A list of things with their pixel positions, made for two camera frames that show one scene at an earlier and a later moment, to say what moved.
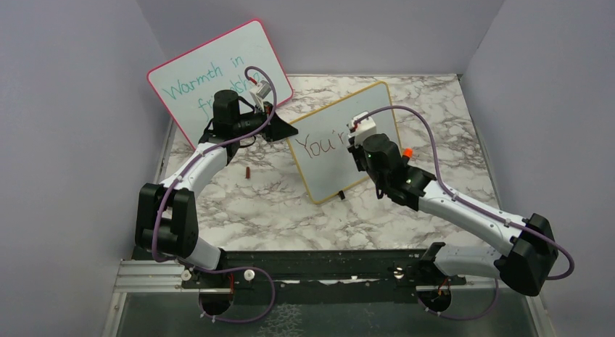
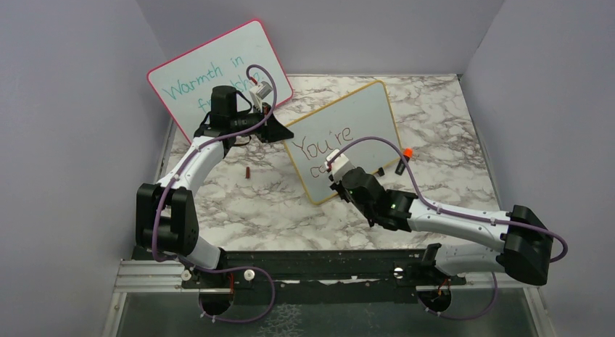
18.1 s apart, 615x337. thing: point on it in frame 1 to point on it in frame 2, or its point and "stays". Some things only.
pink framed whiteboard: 187,83 stays
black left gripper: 275,128 stays
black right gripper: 356,151 to 339,187
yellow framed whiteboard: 328,167 stays
